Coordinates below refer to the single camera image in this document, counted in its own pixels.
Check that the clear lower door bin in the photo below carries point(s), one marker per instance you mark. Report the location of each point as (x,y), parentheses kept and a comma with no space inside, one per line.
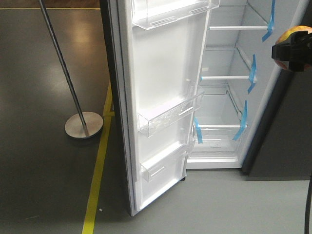
(169,155)

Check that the white fridge interior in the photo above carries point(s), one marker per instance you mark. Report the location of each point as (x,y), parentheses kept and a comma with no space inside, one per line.
(238,75)

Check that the clear door bin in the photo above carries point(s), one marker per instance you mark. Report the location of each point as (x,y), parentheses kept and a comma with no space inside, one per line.
(169,155)
(149,14)
(156,118)

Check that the white fridge door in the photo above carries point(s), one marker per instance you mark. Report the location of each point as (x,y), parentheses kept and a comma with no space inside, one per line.
(147,68)

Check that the brushed metal stanchion post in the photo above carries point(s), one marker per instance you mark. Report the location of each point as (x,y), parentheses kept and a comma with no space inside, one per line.
(82,125)

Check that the clear middle door bin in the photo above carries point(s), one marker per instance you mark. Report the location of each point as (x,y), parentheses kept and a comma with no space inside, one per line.
(156,118)

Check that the red yellow apple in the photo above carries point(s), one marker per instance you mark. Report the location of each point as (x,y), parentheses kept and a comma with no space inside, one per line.
(285,36)

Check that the clear upper door bin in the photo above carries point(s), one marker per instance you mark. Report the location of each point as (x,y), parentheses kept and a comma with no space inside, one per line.
(149,14)

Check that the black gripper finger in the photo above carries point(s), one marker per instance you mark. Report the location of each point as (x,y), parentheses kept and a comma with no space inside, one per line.
(292,52)

